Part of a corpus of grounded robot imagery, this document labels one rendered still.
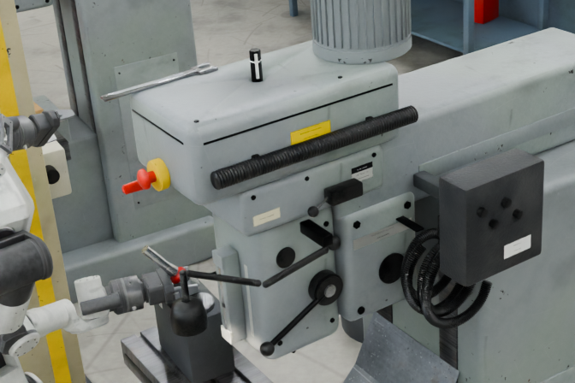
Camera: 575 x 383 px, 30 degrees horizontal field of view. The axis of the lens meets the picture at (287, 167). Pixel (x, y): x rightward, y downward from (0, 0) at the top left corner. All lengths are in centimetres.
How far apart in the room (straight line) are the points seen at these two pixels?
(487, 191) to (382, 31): 37
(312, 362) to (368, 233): 230
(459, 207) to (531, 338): 60
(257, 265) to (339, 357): 240
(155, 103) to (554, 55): 96
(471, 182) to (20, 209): 97
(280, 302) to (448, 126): 50
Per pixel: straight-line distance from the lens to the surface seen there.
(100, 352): 470
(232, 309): 221
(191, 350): 272
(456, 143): 228
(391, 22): 209
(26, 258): 228
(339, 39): 210
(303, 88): 200
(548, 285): 248
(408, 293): 221
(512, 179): 204
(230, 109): 194
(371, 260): 223
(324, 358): 448
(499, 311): 239
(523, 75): 239
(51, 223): 398
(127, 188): 211
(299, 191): 205
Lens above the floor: 262
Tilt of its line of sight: 26 degrees down
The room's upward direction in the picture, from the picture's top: 5 degrees counter-clockwise
